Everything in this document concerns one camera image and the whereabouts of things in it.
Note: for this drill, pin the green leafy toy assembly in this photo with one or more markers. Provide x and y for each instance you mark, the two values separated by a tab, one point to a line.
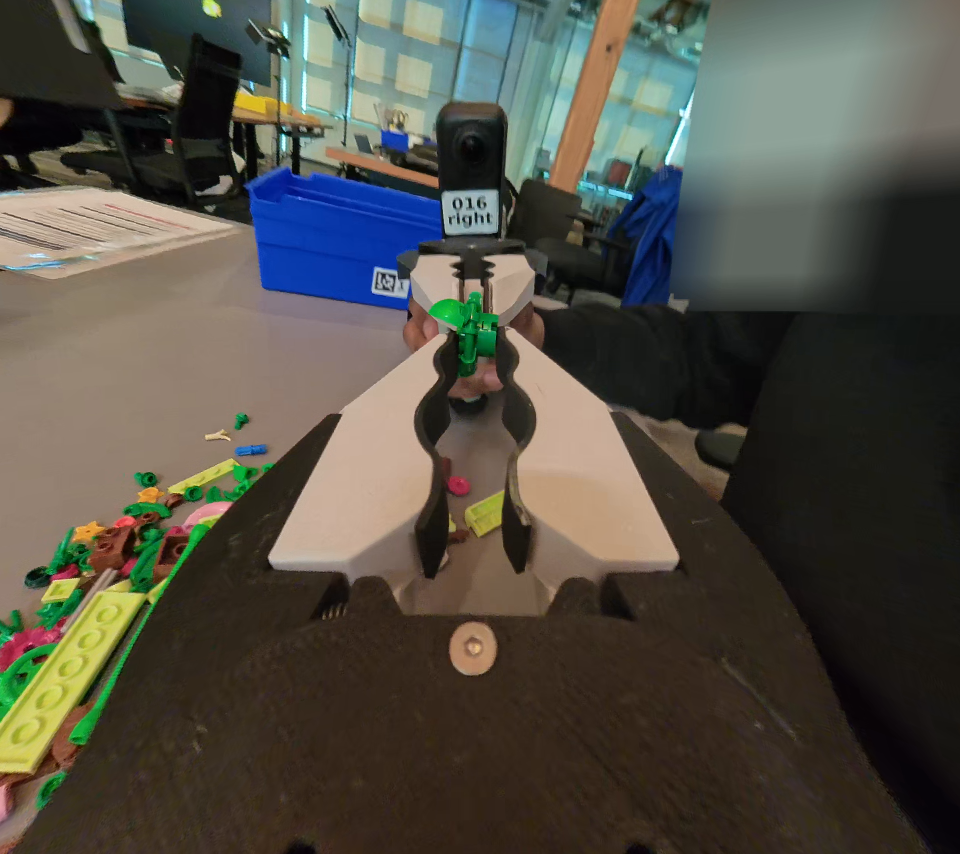
469	336

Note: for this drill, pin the black office chair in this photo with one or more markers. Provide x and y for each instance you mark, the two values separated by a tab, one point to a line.
202	118
555	223

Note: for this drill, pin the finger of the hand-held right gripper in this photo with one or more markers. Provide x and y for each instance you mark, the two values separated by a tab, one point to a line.
514	287
431	284

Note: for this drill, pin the black light stand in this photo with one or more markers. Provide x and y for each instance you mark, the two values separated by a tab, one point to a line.
336	25
268	36

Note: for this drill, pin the person's right hand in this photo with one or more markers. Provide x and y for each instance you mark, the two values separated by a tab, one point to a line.
480	385

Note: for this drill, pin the blue plastic bin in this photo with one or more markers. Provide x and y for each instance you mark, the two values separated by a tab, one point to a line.
322	246

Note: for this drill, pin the wooden top background desk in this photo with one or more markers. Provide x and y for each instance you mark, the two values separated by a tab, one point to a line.
375	165

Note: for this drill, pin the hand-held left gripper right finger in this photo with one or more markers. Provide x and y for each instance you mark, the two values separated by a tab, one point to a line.
592	486

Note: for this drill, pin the person's right forearm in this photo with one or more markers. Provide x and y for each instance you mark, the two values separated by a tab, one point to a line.
660	359

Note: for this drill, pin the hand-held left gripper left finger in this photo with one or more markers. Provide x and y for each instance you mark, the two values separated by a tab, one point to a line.
352	494

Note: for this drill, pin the person's black jacket torso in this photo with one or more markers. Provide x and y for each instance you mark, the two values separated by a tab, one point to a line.
847	569

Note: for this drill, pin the pile of colourful toy bricks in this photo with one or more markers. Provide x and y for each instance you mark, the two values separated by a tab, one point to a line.
67	674

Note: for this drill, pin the white printed sheet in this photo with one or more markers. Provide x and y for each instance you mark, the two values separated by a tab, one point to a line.
97	223

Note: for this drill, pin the blue jacket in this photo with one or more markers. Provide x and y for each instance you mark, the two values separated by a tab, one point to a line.
649	238

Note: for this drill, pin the wooden pillar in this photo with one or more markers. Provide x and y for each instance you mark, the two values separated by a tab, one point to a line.
607	43

